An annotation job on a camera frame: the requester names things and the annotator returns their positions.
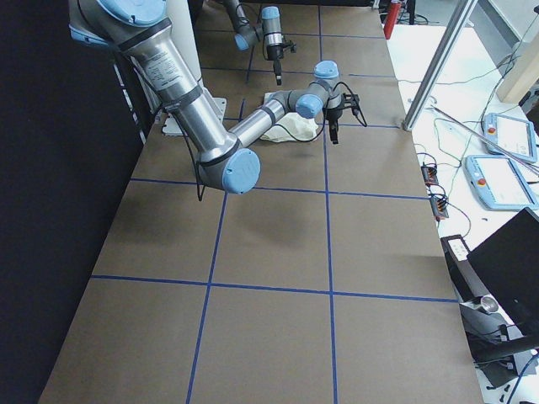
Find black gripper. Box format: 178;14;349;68
324;93;360;145
264;35;296;86

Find cream long-sleeve cat shirt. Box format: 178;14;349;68
260;112;318;143

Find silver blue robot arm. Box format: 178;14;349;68
221;0;296;86
68;1;366;194

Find far orange black power strip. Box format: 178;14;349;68
420;162;440;186

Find orange black power strip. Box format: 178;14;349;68
420;162;440;186
430;194;449;221

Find red cylinder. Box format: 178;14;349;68
383;0;401;40

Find near orange black power strip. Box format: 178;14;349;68
430;194;449;221

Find near blue teach pendant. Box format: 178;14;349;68
463;155;538;211

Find blue teach pendant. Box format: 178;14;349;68
463;155;538;211
482;113;538;163

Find far blue teach pendant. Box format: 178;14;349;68
482;113;538;163

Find reacher grabber tool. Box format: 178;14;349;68
430;106;539;176

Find dark box with label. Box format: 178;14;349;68
440;235;490;301

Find black monitor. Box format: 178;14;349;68
467;208;538;335

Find metal cup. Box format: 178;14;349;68
478;295;499;315

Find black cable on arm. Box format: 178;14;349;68
269;79;368;144

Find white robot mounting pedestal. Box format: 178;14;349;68
162;0;227;138

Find aluminium frame post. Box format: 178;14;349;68
402;0;478;131

